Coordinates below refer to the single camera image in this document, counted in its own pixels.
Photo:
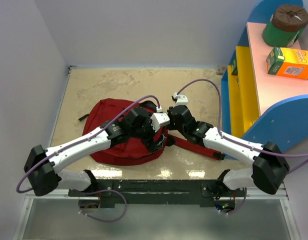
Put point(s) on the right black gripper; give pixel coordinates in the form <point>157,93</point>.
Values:
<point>170,126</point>

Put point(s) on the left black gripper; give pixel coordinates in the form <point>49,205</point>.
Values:
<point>150,143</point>

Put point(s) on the red student backpack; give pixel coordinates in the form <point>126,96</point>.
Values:
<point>133,152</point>

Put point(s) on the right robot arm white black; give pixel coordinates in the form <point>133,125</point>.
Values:
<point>266,167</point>

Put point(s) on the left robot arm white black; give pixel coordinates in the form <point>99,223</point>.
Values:
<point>46,168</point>

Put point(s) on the green box on shelf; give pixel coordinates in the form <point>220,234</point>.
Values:
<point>234,67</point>

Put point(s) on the blue yellow pink shelf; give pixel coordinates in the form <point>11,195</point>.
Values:
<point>257,106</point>

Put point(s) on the orange green crayon box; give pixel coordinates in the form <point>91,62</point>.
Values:
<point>288,62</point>

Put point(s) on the green cylinder brown lid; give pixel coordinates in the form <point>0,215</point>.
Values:
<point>285,26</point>

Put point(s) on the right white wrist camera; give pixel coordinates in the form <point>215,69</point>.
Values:
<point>179,99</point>

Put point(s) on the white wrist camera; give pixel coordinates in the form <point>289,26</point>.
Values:
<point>159,120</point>
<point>179,99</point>

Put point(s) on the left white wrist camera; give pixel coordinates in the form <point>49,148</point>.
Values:
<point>159,120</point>

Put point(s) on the aluminium rail frame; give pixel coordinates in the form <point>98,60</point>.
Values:
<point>58,216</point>

